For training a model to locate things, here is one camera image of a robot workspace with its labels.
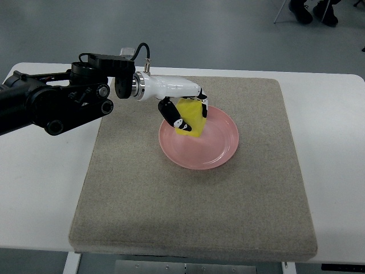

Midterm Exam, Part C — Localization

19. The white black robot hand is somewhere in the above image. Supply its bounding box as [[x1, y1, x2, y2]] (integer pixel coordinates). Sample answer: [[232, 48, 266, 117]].
[[131, 72, 208, 132]]

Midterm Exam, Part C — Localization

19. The yellow block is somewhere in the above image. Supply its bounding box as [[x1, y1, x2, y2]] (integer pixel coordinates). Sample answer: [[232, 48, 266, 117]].
[[175, 98, 207, 137]]

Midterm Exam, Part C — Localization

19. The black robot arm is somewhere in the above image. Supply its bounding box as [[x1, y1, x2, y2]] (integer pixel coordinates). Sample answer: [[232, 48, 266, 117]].
[[1, 53, 135, 136]]

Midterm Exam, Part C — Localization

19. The pink plate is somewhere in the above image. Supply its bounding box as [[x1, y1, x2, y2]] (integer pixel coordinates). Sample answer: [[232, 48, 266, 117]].
[[159, 106, 239, 170]]

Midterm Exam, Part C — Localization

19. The upper clear floor box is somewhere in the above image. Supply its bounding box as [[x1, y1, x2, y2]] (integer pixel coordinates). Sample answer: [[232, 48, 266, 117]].
[[119, 47, 135, 60]]

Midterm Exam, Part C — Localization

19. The grey chair leg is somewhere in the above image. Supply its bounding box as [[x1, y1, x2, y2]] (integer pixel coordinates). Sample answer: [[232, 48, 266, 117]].
[[273, 0, 290, 24]]

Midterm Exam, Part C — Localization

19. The beige fabric mat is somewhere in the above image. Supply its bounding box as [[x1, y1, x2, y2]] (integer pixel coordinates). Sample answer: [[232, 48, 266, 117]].
[[68, 76, 317, 261]]

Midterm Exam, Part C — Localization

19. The left black shoe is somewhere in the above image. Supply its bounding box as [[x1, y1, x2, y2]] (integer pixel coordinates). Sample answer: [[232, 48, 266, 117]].
[[289, 0, 313, 25]]

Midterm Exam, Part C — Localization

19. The metal table crossbar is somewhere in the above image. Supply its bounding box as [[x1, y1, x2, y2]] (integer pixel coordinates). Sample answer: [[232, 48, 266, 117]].
[[114, 260, 257, 274]]

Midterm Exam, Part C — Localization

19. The white table leg left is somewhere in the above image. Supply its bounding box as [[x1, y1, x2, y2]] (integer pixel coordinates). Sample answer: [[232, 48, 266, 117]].
[[62, 252, 81, 274]]

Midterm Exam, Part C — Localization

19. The white table leg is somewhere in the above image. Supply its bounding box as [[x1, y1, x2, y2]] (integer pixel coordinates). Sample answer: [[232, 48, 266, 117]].
[[62, 252, 81, 274], [282, 262, 297, 274]]

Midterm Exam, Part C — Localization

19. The white table leg right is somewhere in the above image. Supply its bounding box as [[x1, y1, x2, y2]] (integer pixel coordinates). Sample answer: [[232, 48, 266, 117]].
[[282, 262, 297, 274]]

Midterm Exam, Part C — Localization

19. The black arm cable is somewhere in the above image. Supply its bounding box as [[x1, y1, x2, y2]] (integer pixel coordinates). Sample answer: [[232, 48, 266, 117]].
[[131, 42, 152, 74]]

